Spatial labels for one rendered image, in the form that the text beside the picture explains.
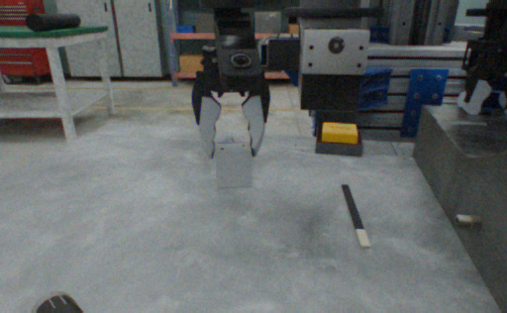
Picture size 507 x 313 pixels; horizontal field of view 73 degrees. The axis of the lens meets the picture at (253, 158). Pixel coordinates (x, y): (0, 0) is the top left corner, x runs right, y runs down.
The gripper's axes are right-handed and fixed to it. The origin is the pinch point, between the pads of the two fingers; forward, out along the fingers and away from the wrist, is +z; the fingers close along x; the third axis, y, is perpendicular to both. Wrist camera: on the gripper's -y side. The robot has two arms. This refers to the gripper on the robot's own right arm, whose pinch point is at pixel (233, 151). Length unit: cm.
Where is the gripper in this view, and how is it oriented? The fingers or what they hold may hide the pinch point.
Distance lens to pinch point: 49.3
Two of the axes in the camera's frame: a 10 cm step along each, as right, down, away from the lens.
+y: -1.1, -3.9, 9.1
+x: -9.9, 0.5, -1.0
